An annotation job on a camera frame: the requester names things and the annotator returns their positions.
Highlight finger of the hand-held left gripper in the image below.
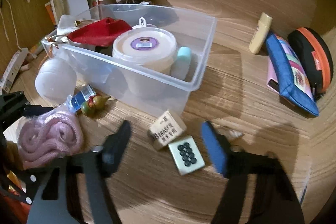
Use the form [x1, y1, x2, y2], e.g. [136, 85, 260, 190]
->
[0, 91, 54, 123]
[0, 169, 37, 205]

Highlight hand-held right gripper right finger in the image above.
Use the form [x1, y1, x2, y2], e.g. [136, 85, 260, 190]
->
[201, 121, 305, 224]

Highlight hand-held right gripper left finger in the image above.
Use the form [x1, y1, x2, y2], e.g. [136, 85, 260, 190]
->
[26, 120, 132, 224]

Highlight small seashell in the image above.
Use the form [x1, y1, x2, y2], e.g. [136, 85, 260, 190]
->
[226, 130, 244, 141]

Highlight mahjong tile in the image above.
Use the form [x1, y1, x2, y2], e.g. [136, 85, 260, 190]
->
[168, 135, 206, 176]

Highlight pink rope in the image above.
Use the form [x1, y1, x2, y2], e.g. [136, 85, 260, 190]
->
[16, 109, 84, 169]

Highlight gourd figurine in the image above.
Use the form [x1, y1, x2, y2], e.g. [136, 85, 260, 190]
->
[80, 95, 111, 117]

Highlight white round plastic container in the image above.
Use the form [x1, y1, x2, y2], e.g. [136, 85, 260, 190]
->
[35, 57, 76, 104]

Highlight beige eraser block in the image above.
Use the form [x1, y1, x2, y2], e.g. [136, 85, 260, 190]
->
[148, 110, 187, 150]

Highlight blue packet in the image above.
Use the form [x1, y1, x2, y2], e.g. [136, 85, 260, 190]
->
[70, 84, 97, 112]

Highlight clear plastic storage box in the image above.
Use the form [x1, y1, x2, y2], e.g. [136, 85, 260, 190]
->
[41, 4, 217, 115]

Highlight teal squeeze bottle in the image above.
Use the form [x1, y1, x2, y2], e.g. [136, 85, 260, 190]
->
[169, 46, 192, 81]

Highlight cream tub with lid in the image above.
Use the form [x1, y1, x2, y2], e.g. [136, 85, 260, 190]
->
[112, 28, 177, 76]

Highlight white cloth bag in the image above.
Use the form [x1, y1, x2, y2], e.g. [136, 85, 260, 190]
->
[56, 14, 86, 42]

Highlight red cloth pouch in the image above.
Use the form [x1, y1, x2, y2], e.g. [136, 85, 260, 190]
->
[68, 17, 133, 47]

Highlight orange cloth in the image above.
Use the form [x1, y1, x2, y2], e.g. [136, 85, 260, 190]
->
[0, 193, 29, 224]

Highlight white printed box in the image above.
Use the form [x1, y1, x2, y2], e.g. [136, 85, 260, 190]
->
[0, 48, 29, 90]

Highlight pink card case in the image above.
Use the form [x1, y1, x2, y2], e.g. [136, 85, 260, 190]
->
[266, 67, 281, 94]

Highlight orange carton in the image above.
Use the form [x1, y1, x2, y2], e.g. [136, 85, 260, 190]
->
[45, 2, 57, 25]

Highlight blue patchwork pouch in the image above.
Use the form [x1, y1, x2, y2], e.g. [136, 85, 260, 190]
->
[265, 32, 320, 117]

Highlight cream lotion bottle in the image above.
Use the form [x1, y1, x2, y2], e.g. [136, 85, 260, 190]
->
[248, 12, 273, 54]

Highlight black case with orange zipper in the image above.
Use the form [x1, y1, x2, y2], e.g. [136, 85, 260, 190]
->
[287, 27, 334, 101]

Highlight clear plastic bowl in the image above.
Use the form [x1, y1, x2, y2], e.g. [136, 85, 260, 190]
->
[106, 4, 158, 20]

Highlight white hanging cords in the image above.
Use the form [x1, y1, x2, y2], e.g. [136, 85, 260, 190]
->
[0, 0, 30, 48]

